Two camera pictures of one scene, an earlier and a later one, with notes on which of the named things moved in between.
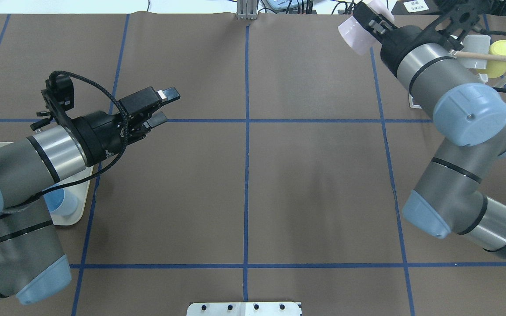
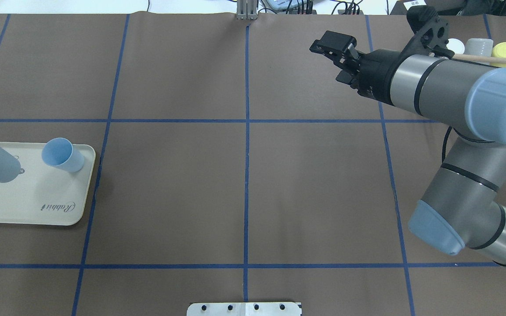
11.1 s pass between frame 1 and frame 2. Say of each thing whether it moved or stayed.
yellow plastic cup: stayed
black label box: stayed
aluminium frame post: stayed
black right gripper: moved
